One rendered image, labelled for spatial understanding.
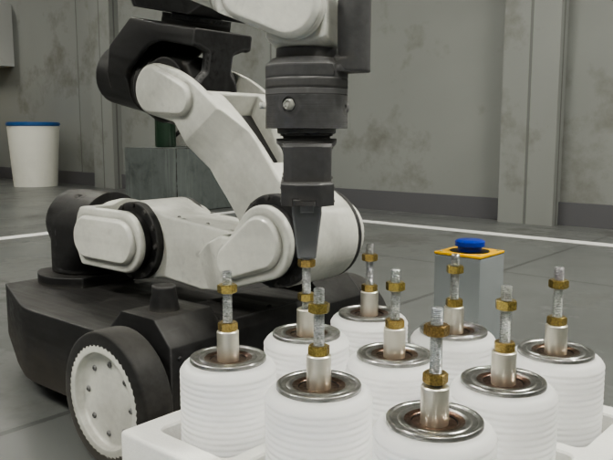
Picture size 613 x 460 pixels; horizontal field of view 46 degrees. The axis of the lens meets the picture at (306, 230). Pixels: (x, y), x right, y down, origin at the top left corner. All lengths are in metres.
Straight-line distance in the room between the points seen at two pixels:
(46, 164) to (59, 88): 0.85
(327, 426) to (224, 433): 0.13
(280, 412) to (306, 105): 0.31
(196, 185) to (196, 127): 3.26
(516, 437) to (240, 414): 0.25
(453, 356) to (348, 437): 0.21
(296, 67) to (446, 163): 3.51
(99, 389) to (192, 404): 0.40
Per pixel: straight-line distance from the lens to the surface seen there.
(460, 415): 0.59
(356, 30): 0.75
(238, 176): 1.13
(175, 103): 1.18
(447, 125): 4.22
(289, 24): 0.73
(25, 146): 6.72
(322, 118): 0.74
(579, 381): 0.75
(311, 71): 0.73
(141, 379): 0.99
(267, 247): 1.03
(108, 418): 1.09
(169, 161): 4.36
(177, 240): 1.26
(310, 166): 0.73
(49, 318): 1.28
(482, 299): 0.97
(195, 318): 1.08
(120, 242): 1.31
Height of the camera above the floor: 0.47
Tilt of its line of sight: 8 degrees down
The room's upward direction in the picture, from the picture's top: straight up
